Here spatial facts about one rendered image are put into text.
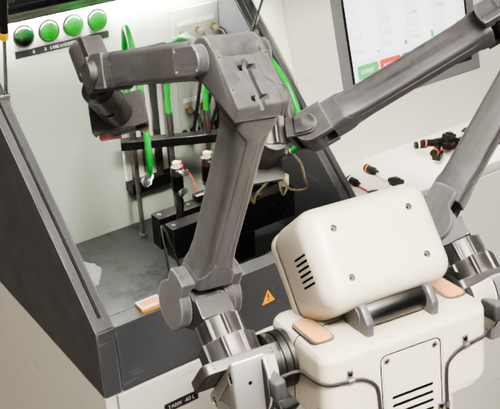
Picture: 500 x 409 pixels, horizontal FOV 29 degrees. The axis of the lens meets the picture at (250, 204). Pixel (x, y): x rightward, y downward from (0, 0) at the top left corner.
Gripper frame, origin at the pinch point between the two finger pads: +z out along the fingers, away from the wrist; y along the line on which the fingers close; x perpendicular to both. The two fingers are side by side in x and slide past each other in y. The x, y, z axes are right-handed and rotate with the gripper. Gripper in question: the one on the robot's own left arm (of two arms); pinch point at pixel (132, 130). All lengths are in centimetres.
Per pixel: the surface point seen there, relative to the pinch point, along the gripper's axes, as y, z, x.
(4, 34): 20.6, -4.2, -24.2
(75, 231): 32, 58, -3
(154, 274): 13, 52, 14
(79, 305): 19.8, 15.5, 26.4
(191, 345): 3.3, 34.2, 35.4
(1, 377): 69, 89, 22
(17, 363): 56, 69, 23
